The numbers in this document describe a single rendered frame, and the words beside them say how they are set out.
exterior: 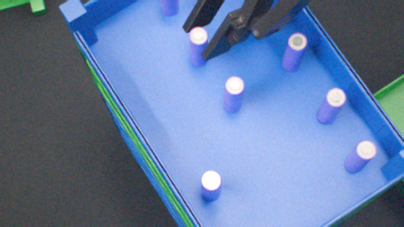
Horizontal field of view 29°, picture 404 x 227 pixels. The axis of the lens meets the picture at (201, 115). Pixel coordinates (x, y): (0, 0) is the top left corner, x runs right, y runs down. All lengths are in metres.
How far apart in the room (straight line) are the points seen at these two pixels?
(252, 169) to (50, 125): 0.51
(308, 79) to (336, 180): 0.11
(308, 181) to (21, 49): 0.63
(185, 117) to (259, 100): 0.08
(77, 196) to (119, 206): 0.06
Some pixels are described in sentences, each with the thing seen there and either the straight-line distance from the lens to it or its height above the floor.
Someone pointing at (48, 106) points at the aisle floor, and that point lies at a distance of 1.21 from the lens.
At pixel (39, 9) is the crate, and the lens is 1.25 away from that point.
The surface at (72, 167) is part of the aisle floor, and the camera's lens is 1.18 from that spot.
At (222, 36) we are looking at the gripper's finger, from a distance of 0.69.
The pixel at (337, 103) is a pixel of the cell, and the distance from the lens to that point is 0.71.
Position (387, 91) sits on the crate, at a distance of 1.20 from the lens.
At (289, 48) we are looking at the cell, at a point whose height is 0.46.
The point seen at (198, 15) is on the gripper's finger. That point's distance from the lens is 0.71.
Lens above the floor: 1.14
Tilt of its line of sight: 75 degrees down
